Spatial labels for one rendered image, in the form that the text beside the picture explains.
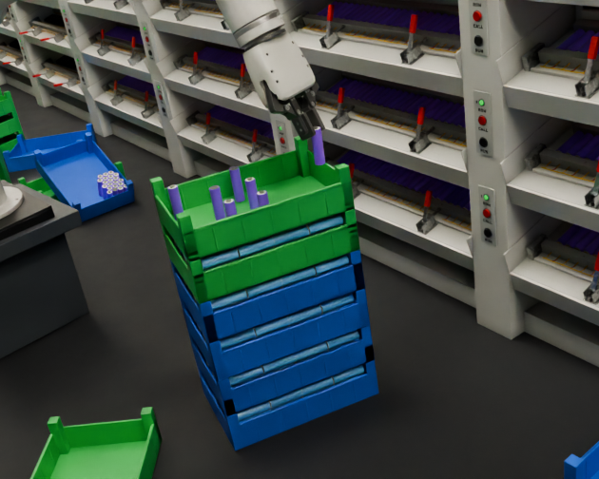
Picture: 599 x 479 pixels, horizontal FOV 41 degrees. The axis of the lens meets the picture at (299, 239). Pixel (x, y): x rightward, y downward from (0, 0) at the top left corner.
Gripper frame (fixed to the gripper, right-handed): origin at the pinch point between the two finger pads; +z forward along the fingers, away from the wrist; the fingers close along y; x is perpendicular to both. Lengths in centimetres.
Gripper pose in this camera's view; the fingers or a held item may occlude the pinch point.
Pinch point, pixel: (308, 124)
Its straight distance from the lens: 136.2
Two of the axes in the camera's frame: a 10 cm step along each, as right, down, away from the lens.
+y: -6.0, 4.5, -6.7
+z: 4.6, 8.7, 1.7
